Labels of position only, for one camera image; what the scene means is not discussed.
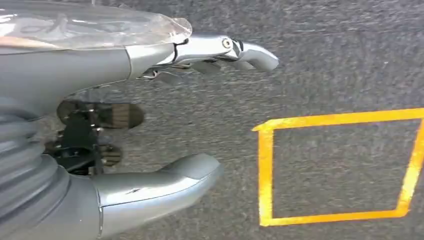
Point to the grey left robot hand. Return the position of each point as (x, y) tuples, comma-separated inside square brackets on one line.
[(66, 73)]

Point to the clear plastic cover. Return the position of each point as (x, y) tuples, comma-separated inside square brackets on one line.
[(99, 26)]

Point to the yellow floor tape square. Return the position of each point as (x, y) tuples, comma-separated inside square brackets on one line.
[(265, 172)]

